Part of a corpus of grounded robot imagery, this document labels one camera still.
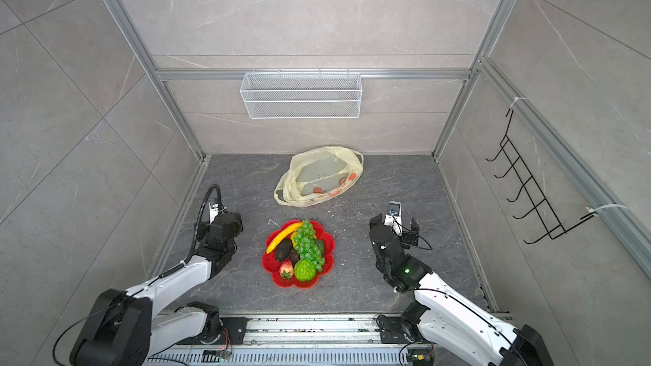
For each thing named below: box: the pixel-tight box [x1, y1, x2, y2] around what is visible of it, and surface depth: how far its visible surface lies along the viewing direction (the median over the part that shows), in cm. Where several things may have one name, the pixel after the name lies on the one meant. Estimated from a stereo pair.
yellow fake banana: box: [266, 221, 304, 255], surface depth 89 cm
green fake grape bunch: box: [293, 218, 326, 272], surface depth 83 cm
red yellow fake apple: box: [279, 258, 295, 282], surface depth 82 cm
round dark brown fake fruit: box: [288, 247, 301, 267], surface depth 85 cm
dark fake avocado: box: [275, 238, 293, 262], surface depth 87 cm
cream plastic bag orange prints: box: [273, 145, 365, 208], surface depth 109 cm
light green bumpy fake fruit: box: [294, 258, 317, 283], surface depth 81 cm
